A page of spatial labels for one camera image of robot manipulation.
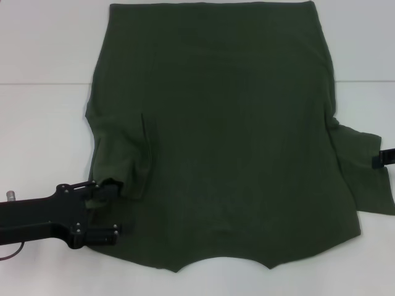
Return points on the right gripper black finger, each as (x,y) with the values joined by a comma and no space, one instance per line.
(385,158)

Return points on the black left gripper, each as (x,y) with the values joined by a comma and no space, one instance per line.
(37,219)

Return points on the dark green t-shirt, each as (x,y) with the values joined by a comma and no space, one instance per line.
(216,123)

